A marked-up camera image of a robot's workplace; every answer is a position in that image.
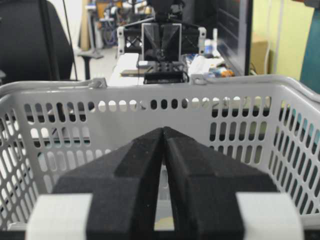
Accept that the black and white opposite gripper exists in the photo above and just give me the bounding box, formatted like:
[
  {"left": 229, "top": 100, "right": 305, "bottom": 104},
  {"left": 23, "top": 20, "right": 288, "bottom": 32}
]
[{"left": 117, "top": 17, "right": 207, "bottom": 84}]

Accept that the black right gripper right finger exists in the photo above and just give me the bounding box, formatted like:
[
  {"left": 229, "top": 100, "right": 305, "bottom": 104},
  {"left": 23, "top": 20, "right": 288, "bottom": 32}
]
[{"left": 162, "top": 126, "right": 305, "bottom": 240}]

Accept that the cardboard box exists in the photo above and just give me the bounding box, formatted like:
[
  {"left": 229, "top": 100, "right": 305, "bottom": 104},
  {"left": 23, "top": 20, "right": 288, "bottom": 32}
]
[{"left": 250, "top": 32, "right": 269, "bottom": 75}]

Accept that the black office chair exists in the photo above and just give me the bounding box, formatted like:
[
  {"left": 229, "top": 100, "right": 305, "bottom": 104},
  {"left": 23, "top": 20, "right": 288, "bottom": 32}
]
[{"left": 0, "top": 0, "right": 78, "bottom": 85}]

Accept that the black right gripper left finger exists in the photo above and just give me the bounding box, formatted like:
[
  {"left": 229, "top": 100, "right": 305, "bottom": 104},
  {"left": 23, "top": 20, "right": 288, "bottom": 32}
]
[{"left": 25, "top": 126, "right": 165, "bottom": 240}]

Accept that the dark monitor screen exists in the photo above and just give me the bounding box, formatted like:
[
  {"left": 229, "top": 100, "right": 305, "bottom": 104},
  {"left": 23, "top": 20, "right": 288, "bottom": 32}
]
[{"left": 194, "top": 0, "right": 254, "bottom": 76}]

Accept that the grey plastic shopping basket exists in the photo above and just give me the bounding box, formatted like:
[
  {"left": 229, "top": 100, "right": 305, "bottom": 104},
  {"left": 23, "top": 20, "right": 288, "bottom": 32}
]
[{"left": 0, "top": 75, "right": 320, "bottom": 231}]

